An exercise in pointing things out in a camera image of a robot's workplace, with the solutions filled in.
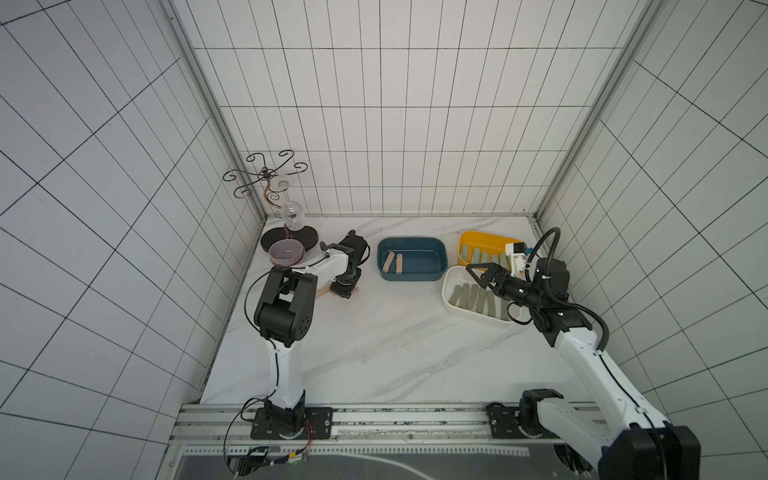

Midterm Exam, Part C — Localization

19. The yellow storage box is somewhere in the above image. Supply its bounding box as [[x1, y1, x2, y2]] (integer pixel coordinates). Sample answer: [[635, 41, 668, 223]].
[[458, 231, 524, 266]]

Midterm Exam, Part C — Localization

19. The white storage box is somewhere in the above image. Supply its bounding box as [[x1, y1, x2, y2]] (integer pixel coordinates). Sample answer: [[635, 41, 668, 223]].
[[441, 266, 531, 328]]

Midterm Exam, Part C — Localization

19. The dark teal storage box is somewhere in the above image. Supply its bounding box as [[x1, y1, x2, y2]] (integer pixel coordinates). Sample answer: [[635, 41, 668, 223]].
[[376, 236, 448, 282]]

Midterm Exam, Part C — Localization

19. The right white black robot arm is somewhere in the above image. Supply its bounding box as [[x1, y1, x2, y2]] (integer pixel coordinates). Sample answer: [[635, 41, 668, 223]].
[[466, 258, 701, 479]]

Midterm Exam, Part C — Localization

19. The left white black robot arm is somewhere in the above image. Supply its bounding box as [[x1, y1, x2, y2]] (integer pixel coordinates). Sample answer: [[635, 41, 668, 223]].
[[246, 230, 370, 438]]

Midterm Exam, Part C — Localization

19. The pink glass bowl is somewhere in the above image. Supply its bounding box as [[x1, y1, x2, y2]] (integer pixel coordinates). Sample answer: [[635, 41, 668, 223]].
[[268, 238, 305, 267]]

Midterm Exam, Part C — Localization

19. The clear glass on rack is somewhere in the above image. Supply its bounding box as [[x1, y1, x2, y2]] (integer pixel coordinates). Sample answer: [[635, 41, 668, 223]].
[[281, 200, 305, 231]]

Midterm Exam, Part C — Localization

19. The metal scroll cup rack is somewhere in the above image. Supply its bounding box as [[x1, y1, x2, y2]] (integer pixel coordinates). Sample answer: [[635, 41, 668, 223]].
[[222, 149, 319, 252]]

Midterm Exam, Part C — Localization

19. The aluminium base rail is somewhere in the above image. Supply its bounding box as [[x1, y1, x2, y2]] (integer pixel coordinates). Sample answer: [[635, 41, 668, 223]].
[[170, 403, 655, 448]]

